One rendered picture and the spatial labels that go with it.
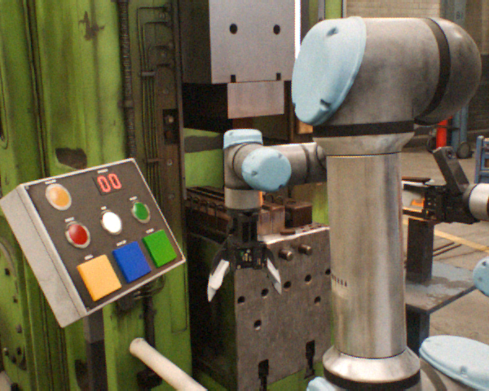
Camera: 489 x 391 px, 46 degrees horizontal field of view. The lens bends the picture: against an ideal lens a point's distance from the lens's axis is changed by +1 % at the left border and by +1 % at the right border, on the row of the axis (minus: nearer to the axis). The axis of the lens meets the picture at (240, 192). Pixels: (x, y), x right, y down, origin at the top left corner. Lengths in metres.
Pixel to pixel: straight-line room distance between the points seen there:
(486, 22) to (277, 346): 9.54
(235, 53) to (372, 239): 1.01
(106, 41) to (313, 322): 1.04
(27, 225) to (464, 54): 0.83
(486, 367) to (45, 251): 0.79
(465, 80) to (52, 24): 1.43
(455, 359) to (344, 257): 0.20
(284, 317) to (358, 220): 1.14
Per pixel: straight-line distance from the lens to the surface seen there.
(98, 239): 1.23
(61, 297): 1.18
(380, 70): 0.64
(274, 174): 0.99
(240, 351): 1.71
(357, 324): 0.70
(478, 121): 10.98
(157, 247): 1.32
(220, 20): 1.57
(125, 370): 1.77
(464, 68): 0.71
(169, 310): 1.77
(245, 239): 1.14
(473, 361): 0.80
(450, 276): 2.06
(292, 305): 1.79
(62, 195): 1.21
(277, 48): 1.68
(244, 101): 1.61
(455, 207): 1.35
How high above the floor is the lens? 1.41
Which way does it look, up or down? 13 degrees down
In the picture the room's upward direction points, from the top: 1 degrees counter-clockwise
